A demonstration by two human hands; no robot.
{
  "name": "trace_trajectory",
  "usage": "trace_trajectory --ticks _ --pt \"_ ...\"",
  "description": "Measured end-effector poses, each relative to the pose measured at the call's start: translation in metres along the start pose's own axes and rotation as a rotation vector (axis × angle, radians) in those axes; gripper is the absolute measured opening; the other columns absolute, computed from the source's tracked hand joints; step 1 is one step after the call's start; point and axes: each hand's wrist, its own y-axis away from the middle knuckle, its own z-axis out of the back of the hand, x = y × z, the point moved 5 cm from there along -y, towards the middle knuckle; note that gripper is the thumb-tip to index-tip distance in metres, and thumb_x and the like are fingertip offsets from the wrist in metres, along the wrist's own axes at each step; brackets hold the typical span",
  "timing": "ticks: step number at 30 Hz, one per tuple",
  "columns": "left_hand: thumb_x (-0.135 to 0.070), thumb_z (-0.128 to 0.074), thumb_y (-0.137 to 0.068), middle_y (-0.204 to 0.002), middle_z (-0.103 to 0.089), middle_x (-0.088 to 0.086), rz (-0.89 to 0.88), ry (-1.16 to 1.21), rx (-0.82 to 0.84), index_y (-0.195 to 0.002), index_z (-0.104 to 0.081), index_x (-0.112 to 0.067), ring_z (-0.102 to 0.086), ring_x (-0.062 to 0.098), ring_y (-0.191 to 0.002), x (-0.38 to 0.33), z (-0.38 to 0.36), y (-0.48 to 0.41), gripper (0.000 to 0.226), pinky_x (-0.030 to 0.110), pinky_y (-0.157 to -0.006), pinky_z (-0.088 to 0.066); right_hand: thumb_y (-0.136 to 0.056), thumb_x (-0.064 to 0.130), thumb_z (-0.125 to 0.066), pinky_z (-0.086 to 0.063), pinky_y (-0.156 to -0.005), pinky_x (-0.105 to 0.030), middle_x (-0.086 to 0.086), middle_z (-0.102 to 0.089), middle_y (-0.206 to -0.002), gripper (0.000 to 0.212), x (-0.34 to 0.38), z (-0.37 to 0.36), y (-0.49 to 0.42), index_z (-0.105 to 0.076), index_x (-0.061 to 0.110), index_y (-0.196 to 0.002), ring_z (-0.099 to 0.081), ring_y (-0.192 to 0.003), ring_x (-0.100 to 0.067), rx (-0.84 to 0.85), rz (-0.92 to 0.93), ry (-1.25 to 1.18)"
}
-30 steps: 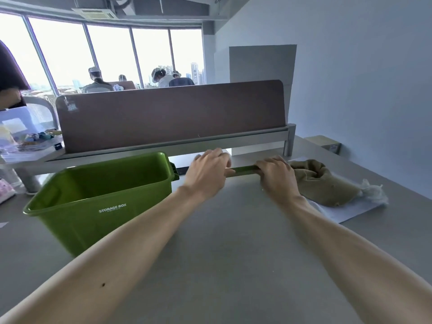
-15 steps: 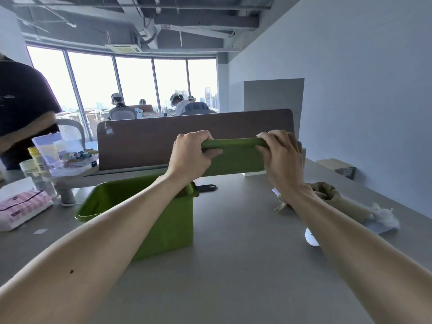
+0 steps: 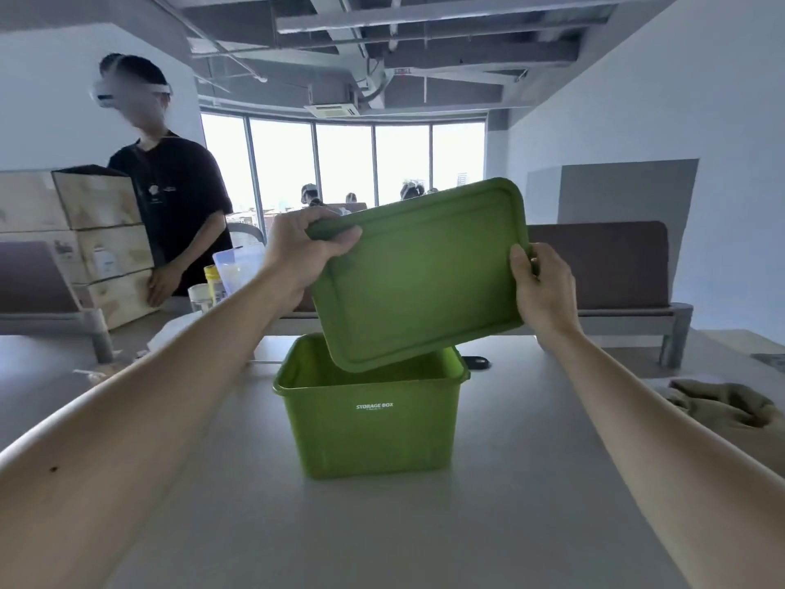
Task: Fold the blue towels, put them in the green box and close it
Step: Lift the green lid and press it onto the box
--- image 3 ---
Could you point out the green plastic lid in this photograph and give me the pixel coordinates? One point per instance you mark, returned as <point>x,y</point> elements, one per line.
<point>423,269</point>

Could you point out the clear plastic organizer box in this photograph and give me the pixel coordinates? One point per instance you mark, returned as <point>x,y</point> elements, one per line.
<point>239,266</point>

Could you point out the person's right hand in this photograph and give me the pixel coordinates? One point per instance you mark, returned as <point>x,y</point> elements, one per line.
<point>552,294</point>

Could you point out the ceiling air conditioner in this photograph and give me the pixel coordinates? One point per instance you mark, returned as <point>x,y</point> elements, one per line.
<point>331,110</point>

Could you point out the yellow wipes canister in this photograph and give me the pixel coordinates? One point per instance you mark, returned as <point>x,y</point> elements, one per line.
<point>213,285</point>

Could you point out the person's right forearm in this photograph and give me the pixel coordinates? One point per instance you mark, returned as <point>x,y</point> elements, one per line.
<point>674,460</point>

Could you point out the green plastic storage box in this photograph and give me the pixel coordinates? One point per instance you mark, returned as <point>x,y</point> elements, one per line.
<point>368,429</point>

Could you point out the large glass window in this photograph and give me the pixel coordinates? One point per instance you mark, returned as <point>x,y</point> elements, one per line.
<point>343,159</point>

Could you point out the person's left hand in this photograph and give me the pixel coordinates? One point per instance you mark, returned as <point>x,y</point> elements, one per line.
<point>300,245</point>

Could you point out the grey desk riser shelf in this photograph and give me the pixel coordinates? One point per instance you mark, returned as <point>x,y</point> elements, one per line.
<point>55,325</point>
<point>632,321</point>

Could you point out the white headset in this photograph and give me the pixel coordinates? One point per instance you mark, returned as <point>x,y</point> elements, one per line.
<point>104,99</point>

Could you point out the large grey panel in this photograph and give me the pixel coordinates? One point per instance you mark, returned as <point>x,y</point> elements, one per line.
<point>613,190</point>

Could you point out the grey office chair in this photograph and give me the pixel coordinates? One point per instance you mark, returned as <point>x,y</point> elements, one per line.
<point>248,234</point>

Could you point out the black phone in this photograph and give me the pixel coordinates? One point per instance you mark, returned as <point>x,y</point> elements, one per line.
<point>477,363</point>

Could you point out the person's left forearm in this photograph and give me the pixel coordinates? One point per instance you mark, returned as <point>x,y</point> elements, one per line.
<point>122,447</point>

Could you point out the glass jar white lid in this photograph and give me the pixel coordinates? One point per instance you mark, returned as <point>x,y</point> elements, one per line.
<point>199,297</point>

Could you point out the open cardboard box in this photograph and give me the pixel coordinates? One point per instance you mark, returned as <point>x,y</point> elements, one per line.
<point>98,199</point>

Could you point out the olive cloth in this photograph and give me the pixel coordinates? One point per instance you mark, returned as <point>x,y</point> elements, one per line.
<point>730,410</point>

